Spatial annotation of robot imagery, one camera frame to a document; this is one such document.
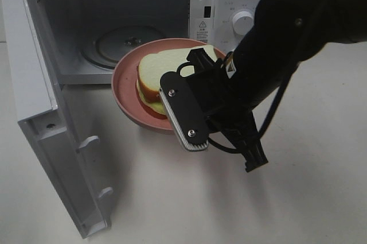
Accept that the yellow green sandwich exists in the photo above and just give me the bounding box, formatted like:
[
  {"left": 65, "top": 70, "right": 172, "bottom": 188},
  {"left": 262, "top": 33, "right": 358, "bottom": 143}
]
[{"left": 135, "top": 45, "right": 217, "bottom": 119}]

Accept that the white microwave oven body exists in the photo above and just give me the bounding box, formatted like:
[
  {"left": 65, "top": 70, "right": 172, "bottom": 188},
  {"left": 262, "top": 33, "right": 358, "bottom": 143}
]
[{"left": 8, "top": 0, "right": 277, "bottom": 86}]

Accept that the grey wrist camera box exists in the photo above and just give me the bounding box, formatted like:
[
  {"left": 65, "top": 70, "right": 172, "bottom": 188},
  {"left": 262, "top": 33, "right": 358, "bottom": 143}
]
[{"left": 158, "top": 71, "right": 210, "bottom": 152}]

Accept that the pink round plate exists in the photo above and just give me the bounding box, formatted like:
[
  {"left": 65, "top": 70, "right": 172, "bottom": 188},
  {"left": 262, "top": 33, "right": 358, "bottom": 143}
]
[{"left": 111, "top": 38, "right": 227, "bottom": 135}]

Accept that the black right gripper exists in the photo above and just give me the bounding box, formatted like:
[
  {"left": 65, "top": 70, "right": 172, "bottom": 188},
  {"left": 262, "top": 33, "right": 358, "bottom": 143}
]
[{"left": 176, "top": 49, "right": 268, "bottom": 172}]

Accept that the white microwave door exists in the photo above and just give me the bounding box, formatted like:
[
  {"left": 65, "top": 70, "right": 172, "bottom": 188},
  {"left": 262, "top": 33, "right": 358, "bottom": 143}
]
[{"left": 2, "top": 0, "right": 112, "bottom": 238}]

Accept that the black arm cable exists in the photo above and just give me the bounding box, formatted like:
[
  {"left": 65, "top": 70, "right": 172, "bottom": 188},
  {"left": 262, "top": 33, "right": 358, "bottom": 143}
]
[{"left": 208, "top": 68, "right": 299, "bottom": 156}]

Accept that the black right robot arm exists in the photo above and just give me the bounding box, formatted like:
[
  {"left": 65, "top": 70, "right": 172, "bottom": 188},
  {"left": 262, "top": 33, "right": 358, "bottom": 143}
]
[{"left": 161, "top": 0, "right": 366, "bottom": 172}]

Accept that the upper white power knob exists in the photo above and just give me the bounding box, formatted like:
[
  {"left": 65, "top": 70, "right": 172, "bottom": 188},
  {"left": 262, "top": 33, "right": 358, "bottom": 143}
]
[{"left": 232, "top": 10, "right": 254, "bottom": 36}]

